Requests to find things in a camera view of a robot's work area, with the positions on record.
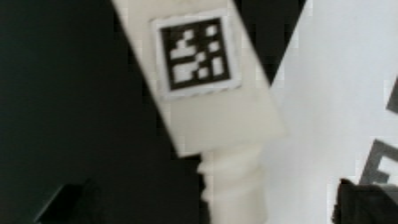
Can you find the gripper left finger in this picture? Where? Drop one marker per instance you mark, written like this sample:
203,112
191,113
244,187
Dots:
66,209

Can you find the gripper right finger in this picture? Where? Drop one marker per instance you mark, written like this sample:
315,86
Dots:
367,204

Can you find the white stool leg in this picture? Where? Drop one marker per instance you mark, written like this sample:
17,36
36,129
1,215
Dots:
210,91

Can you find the white marker sheet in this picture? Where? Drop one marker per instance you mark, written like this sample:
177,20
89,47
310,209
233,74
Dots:
336,95

